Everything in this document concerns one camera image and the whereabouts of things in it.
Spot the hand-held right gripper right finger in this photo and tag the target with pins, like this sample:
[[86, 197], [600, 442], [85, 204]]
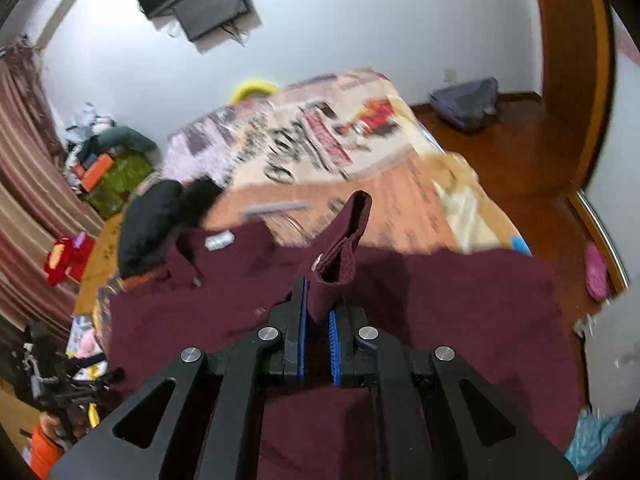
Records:
[[334, 345]]

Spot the maroon knit sweater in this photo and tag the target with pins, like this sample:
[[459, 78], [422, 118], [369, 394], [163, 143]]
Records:
[[450, 320]]

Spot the white cabinet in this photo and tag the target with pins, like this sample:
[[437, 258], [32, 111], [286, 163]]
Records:
[[612, 355]]

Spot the printed blanket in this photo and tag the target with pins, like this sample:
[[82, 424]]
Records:
[[350, 160]]

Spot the striped curtain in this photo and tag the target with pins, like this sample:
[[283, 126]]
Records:
[[30, 200]]

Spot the red plush toy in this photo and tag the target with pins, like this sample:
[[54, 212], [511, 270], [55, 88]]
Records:
[[67, 259]]

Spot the person's left forearm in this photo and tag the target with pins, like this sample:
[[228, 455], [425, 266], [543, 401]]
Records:
[[45, 445]]

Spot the black garment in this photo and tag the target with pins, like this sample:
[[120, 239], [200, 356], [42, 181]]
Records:
[[150, 225]]

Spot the teal cloth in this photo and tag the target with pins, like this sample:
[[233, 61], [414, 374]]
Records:
[[595, 435]]

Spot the green patterned box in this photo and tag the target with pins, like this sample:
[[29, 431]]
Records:
[[117, 182]]

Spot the pink plush toy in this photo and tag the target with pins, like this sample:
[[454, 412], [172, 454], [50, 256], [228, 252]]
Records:
[[87, 345]]

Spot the grey bag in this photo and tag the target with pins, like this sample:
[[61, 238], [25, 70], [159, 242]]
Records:
[[467, 102]]

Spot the grey plush cushion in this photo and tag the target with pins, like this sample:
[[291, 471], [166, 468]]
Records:
[[127, 137]]

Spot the yellow round object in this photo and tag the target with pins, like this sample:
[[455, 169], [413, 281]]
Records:
[[252, 89]]

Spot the orange box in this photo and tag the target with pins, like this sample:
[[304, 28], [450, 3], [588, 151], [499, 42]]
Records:
[[95, 171]]

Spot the pink slipper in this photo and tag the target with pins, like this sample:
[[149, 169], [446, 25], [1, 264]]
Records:
[[597, 271]]

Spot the wooden door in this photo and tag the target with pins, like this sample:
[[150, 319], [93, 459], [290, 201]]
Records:
[[570, 70]]

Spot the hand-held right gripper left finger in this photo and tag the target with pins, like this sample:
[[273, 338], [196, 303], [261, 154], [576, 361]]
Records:
[[302, 320]]

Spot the brown cardboard sheet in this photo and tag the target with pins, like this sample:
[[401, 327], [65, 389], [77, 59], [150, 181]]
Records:
[[100, 255]]

